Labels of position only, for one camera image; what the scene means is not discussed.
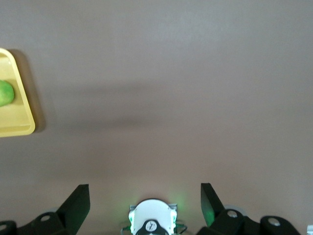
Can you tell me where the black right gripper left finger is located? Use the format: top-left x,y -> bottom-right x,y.
0,183 -> 90,235

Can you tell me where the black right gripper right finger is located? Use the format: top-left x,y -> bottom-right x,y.
195,182 -> 303,235

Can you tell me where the green apple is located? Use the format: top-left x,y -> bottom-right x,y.
0,80 -> 15,108

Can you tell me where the yellow plastic tray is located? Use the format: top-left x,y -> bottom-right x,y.
0,47 -> 36,138

